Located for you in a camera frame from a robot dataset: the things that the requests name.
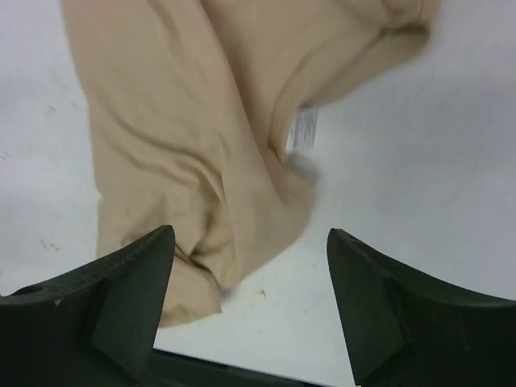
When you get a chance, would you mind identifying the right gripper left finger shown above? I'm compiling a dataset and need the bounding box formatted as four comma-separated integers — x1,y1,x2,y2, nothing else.
1,226,175,386

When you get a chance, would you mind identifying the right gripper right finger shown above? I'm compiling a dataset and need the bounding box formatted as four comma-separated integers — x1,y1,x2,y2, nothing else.
327,229,515,386

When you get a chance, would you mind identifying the beige t shirt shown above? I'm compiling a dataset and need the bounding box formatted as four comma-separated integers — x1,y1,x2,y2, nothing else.
61,1,439,327

